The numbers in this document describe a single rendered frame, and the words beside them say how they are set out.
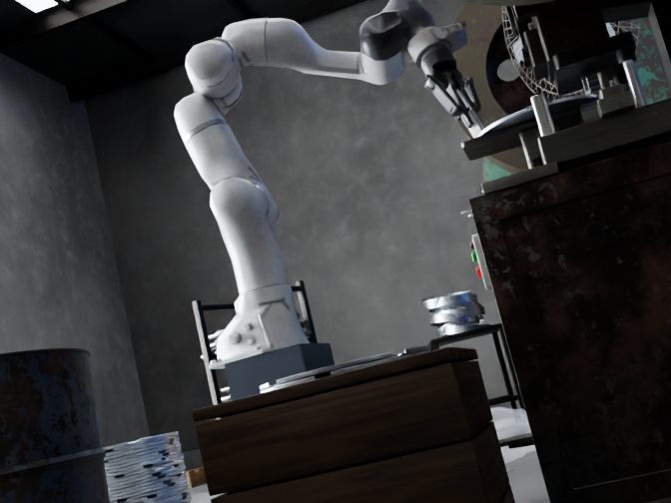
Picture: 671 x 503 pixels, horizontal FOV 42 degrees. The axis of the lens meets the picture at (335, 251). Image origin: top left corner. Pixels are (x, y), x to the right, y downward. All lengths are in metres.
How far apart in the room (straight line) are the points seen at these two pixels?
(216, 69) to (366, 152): 6.99
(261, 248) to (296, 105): 7.40
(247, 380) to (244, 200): 0.38
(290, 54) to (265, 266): 0.50
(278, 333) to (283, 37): 0.67
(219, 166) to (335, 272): 6.88
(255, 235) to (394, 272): 6.82
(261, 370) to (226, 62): 0.69
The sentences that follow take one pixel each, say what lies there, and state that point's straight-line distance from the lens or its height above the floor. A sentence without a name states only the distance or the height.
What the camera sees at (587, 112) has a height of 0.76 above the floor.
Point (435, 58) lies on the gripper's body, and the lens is 2.01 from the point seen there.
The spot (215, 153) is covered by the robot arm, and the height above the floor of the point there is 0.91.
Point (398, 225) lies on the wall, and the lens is 8.75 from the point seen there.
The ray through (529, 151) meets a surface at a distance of 1.89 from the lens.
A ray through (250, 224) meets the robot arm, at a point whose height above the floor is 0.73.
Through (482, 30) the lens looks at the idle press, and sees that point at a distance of 3.44.
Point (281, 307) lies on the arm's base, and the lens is 1.90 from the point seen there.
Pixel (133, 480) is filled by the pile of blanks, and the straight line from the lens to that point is 2.41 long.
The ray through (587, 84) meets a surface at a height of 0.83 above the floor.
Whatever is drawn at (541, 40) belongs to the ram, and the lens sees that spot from 1.93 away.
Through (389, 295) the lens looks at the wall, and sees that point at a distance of 8.69.
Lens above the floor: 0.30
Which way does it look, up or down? 10 degrees up
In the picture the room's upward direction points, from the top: 13 degrees counter-clockwise
